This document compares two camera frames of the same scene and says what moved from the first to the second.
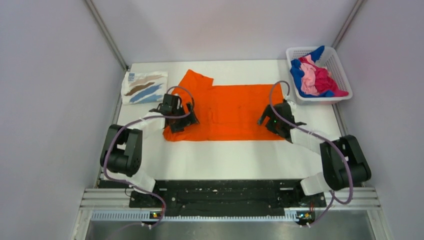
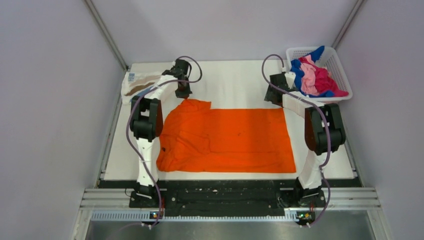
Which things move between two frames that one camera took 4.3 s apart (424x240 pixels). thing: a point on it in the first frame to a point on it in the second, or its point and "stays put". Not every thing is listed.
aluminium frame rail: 114,204 stays put
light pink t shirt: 308,85 stays put
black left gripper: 186,122 to 185,94
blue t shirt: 297,73 stays put
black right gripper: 268,112 to 268,97
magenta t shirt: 325,83 stays put
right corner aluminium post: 358,7 stays put
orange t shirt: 225,113 to 196,138
